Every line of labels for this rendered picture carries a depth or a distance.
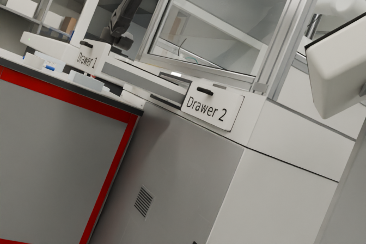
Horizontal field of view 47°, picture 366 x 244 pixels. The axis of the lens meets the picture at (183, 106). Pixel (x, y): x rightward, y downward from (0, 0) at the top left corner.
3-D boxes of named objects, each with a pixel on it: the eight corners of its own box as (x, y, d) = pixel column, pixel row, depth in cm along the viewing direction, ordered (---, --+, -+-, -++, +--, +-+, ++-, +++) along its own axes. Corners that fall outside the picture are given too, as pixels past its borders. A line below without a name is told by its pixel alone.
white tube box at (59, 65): (35, 63, 190) (40, 52, 190) (31, 60, 197) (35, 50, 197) (61, 73, 197) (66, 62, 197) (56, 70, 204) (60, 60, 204)
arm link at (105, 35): (102, 24, 171) (108, 25, 166) (117, 30, 175) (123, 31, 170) (96, 40, 171) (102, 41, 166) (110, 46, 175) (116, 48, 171)
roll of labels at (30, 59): (40, 68, 162) (44, 59, 162) (42, 70, 156) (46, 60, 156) (22, 61, 159) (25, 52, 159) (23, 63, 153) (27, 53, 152)
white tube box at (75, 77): (72, 81, 166) (75, 72, 166) (67, 78, 173) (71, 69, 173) (101, 92, 172) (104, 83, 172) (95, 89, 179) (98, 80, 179)
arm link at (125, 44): (116, 10, 167) (118, 25, 162) (140, 22, 174) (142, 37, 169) (100, 30, 174) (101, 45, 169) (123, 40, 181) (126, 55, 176)
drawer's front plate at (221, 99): (225, 130, 121) (239, 94, 121) (180, 110, 146) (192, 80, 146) (230, 132, 122) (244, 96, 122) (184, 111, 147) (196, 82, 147)
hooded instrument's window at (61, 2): (68, 43, 222) (101, -37, 222) (25, 31, 378) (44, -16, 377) (232, 113, 278) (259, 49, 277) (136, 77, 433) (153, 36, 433)
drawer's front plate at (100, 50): (93, 75, 133) (107, 43, 133) (73, 65, 158) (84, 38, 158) (98, 77, 134) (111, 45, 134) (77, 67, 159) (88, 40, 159)
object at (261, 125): (245, 146, 114) (266, 96, 114) (122, 88, 203) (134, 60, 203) (431, 217, 160) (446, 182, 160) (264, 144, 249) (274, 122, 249)
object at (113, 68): (99, 72, 135) (106, 54, 135) (80, 64, 158) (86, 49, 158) (198, 113, 155) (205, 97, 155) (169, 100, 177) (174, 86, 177)
